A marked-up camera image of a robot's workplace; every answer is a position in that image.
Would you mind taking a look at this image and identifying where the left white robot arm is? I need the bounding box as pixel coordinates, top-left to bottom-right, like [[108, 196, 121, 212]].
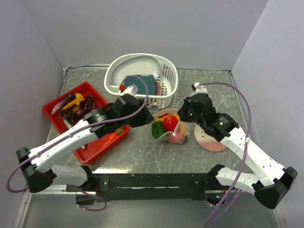
[[16, 94, 154, 193]]

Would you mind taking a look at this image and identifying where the white fish toy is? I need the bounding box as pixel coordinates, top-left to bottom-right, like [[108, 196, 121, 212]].
[[62, 117, 87, 150]]

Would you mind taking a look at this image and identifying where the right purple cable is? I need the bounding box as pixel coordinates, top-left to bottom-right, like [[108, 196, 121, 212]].
[[199, 81, 252, 228]]

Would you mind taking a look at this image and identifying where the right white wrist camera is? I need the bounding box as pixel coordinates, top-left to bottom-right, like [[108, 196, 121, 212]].
[[191, 82, 208, 95]]

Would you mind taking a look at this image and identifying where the teal square plate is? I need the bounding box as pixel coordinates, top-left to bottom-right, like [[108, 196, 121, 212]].
[[124, 75, 157, 95]]

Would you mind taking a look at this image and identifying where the purple grapes bunch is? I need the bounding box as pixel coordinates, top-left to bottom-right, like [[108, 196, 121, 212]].
[[59, 95, 97, 125]]

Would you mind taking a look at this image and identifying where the pink plate in basket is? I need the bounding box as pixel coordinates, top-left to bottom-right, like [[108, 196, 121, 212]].
[[155, 81, 162, 96]]

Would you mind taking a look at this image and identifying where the pink round plate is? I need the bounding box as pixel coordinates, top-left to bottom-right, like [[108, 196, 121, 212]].
[[194, 125, 227, 152]]

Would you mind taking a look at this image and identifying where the red round fruit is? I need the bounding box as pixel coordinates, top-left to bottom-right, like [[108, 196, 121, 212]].
[[168, 134, 185, 144]]

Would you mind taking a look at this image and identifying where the white oval plate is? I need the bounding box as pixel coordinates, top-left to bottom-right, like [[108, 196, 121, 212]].
[[108, 55, 161, 86]]

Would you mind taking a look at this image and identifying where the orange ginger root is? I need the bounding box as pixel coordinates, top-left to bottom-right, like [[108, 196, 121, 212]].
[[62, 93, 85, 110]]

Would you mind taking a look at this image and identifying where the orange carrot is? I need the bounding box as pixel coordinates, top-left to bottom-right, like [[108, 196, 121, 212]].
[[99, 127, 124, 150]]

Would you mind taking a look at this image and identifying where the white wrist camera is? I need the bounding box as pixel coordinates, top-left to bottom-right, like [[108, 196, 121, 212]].
[[119, 85, 138, 96], [191, 82, 208, 95]]

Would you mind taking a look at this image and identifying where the black mounting base bar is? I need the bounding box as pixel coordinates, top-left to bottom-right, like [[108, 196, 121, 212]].
[[65, 172, 238, 206]]

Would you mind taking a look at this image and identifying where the purple eggplant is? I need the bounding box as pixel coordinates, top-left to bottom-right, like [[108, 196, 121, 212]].
[[51, 93, 76, 114]]

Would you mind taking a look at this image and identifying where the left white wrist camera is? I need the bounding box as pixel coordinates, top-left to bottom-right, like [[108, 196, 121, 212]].
[[119, 85, 138, 96]]

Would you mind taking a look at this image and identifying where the green bell pepper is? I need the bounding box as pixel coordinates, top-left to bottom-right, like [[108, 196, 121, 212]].
[[152, 121, 167, 139]]

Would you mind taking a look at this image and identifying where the white plastic basket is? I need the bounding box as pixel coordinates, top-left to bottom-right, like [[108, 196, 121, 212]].
[[104, 53, 179, 109]]

